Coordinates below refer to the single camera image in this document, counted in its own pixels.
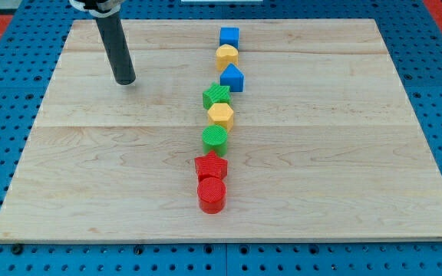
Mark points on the blue triangle block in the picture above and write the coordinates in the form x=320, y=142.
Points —
x=233, y=77

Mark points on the blue cube block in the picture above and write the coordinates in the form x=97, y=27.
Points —
x=230, y=36

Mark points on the green cylinder block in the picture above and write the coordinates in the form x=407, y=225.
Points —
x=215, y=138

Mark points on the yellow hexagon block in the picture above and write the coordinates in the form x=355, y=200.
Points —
x=221, y=114

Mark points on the red star block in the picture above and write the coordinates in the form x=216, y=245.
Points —
x=210, y=165

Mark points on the green star block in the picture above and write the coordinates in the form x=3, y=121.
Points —
x=216, y=94

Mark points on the red cylinder block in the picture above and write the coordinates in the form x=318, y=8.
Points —
x=211, y=193

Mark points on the yellow heart block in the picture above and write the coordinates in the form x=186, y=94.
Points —
x=226, y=54

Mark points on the light wooden board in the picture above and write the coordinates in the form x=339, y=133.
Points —
x=325, y=145

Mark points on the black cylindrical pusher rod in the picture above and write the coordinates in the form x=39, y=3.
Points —
x=115, y=44

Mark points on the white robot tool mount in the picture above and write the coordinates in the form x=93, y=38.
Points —
x=98, y=8

